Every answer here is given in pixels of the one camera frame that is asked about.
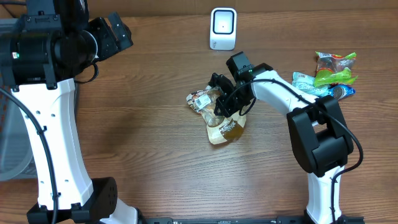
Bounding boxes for blue Oreo cookie pack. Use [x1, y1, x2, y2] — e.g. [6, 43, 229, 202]
[328, 85, 356, 100]

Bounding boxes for green clear snack bag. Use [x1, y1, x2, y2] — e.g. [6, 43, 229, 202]
[313, 52, 358, 87]

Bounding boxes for white barcode scanner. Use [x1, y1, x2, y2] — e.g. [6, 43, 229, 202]
[210, 7, 237, 50]

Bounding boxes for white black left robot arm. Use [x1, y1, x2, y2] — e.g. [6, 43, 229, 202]
[1, 0, 144, 224]

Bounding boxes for teal wet wipes pack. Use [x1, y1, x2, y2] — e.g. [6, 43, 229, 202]
[292, 72, 329, 97]

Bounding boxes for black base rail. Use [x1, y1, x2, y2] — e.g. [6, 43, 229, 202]
[144, 216, 364, 224]

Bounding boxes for grey plastic mesh basket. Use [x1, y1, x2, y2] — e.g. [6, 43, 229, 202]
[0, 17, 80, 182]

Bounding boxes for beige brown snack bag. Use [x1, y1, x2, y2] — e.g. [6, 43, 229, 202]
[186, 86, 246, 145]

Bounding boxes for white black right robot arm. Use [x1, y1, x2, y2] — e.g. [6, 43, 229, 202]
[208, 52, 354, 223]

